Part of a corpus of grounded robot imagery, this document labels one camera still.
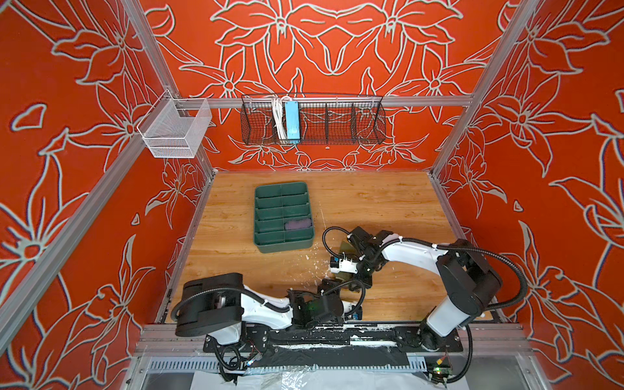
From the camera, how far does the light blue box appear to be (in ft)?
2.95

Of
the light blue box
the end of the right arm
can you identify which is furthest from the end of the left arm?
the light blue box

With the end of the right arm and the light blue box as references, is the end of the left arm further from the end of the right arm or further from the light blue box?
the light blue box

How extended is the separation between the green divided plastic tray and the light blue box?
0.22 meters

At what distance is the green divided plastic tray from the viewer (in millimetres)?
912

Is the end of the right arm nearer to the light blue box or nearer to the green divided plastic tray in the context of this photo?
the green divided plastic tray

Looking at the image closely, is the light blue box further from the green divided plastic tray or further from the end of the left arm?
the end of the left arm

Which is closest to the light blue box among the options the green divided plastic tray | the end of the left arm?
the green divided plastic tray
